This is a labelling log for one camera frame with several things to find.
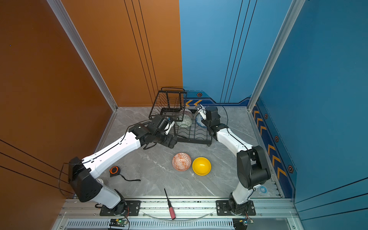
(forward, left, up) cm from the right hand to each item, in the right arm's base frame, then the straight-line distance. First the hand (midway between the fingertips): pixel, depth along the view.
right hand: (210, 111), depth 91 cm
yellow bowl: (-29, +6, -17) cm, 34 cm away
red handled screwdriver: (-52, +22, -19) cm, 60 cm away
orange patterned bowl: (-25, +18, -19) cm, 36 cm away
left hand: (-18, +24, -1) cm, 30 cm away
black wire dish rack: (+11, +26, -1) cm, 28 cm away
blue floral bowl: (-1, +7, -5) cm, 9 cm away
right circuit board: (-56, -12, -22) cm, 62 cm away
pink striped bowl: (+9, +15, -8) cm, 19 cm away
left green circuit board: (-56, +49, -21) cm, 78 cm away
